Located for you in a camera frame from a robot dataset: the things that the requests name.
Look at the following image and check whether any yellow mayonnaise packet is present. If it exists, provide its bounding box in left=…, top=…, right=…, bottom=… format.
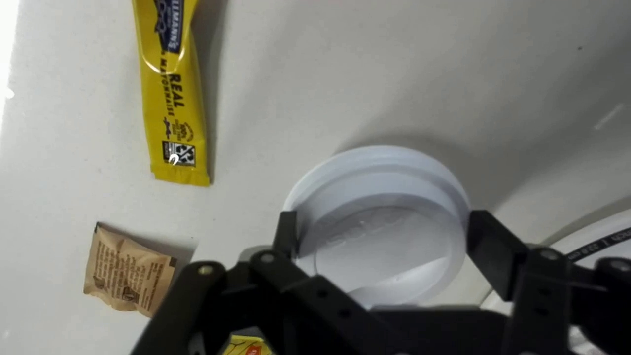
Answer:
left=130, top=0, right=211, bottom=185

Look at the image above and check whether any brown sugar packet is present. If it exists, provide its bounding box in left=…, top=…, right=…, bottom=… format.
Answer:
left=82, top=222, right=175, bottom=315

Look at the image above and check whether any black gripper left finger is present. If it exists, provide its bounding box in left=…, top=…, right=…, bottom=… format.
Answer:
left=130, top=211, right=418, bottom=355

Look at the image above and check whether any yellow packet on plate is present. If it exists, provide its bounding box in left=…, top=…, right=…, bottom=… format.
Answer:
left=222, top=333, right=272, bottom=355

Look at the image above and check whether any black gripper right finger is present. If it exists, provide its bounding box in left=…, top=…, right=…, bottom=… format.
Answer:
left=467, top=209, right=631, bottom=355

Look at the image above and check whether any white plastic cup lid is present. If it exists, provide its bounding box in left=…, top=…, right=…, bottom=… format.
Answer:
left=283, top=146, right=469, bottom=307

